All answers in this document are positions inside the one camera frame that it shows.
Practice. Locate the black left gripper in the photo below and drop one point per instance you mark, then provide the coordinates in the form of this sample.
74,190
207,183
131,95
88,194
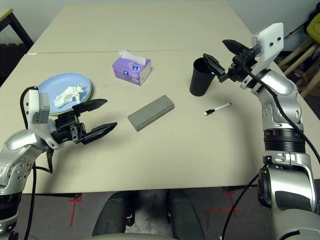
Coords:
67,128

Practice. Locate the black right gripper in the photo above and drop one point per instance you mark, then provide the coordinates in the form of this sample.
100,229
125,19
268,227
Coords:
241,66

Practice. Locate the white tissue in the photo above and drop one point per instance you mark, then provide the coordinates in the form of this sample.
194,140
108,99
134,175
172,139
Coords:
67,96

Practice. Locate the blue plastic plate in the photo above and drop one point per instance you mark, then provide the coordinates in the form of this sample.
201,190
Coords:
55,85

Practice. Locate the white marker black cap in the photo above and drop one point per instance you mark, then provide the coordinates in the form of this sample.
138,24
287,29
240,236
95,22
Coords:
217,109

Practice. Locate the grey glasses case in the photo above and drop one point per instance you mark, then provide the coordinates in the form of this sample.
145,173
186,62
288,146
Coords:
150,112

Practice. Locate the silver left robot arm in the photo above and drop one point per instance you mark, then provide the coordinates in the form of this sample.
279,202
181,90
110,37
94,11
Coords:
17,155

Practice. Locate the green plastic plate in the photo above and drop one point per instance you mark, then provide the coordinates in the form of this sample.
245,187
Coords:
90,93

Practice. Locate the black plastic cup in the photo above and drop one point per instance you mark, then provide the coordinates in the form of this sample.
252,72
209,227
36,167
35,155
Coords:
198,82

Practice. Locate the purple tissue box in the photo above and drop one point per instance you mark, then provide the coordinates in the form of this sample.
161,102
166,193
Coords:
127,70

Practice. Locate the black stand pole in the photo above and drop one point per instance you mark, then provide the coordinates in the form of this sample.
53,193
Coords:
295,30

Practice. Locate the wooden stool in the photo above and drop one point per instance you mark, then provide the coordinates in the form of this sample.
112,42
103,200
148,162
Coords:
300,57

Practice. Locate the white tape piece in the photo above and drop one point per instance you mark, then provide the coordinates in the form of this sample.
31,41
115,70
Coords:
32,54

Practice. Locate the red floor tape mark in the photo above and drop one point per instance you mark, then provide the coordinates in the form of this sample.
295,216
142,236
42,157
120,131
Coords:
228,191
73,207

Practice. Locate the yellow-green seat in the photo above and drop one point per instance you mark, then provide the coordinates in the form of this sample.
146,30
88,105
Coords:
315,27

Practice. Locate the grey robot left leg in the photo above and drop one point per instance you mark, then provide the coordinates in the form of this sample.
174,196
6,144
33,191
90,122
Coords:
112,215

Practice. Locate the grey robot leg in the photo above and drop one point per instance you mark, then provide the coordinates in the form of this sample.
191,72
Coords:
112,215
185,215

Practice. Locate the black foam floor mats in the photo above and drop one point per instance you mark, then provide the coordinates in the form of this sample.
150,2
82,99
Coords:
10,62

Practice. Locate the beige robot torso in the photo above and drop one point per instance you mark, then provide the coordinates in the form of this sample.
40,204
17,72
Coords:
130,237

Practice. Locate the grey robot right leg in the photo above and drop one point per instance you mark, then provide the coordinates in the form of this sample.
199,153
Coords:
185,215

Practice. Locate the red floor tape cross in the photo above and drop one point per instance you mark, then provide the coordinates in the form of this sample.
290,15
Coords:
222,209

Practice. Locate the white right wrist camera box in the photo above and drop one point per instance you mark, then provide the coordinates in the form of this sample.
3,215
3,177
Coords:
271,42

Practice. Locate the beige side table black frame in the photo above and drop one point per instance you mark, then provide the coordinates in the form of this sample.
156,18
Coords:
10,20

